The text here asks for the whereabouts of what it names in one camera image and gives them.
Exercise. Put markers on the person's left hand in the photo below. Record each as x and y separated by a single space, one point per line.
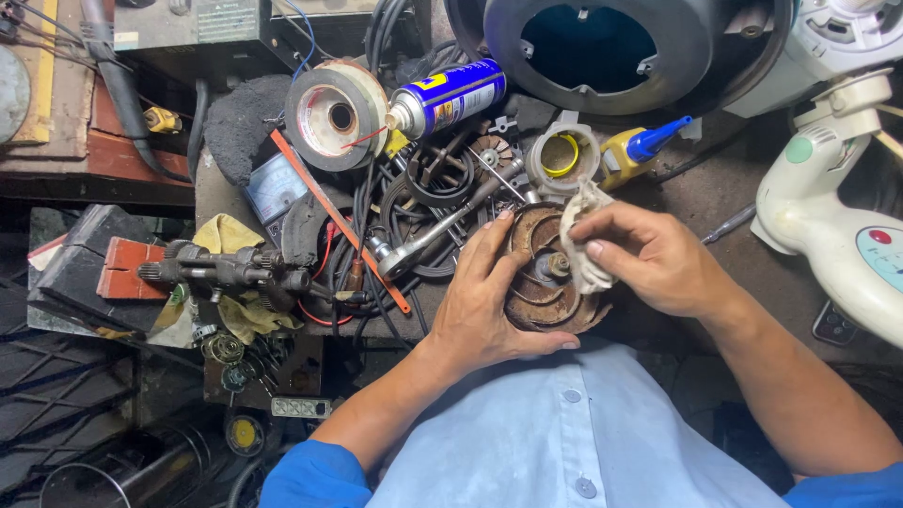
472 310

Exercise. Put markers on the person's light blue shirt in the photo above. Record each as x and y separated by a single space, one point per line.
564 430

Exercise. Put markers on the white rag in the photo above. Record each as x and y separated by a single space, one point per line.
584 240

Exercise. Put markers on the white electric fan base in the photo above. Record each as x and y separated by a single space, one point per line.
836 219

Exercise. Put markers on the dark grey foam pad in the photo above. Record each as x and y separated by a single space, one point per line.
243 127

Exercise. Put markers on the orange hacksaw blade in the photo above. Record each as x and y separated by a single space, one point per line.
337 219

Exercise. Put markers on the grey plastic cup fitting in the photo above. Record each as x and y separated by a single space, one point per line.
561 159

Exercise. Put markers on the blue spray lubricant can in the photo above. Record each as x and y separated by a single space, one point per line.
446 99

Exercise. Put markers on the analog multimeter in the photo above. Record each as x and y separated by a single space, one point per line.
274 190

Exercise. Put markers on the steel ratchet wrench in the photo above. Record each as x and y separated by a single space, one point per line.
437 229

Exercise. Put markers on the yellow cloth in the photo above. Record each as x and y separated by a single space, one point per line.
233 275

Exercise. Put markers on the grey roll with red core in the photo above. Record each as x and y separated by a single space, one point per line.
336 116

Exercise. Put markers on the yellow oil bottle blue nozzle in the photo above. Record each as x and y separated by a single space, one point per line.
635 152

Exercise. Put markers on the white fan motor housing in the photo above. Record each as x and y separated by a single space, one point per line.
818 49

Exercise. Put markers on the small copper motor rotor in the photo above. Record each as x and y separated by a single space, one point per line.
491 152

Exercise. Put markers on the white power strip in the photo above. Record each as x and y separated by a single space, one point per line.
301 407

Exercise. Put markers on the dark metal equipment box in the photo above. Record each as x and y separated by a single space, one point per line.
194 35

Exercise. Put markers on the greasy gear shaft assembly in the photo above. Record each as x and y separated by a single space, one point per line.
226 272

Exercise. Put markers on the black rubber belt coil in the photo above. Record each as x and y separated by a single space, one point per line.
416 219

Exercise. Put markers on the black round plastic fan hub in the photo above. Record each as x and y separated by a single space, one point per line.
441 169

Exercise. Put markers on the person's right hand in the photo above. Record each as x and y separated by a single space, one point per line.
652 264

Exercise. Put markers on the rusty round pump impeller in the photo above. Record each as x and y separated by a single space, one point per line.
540 282

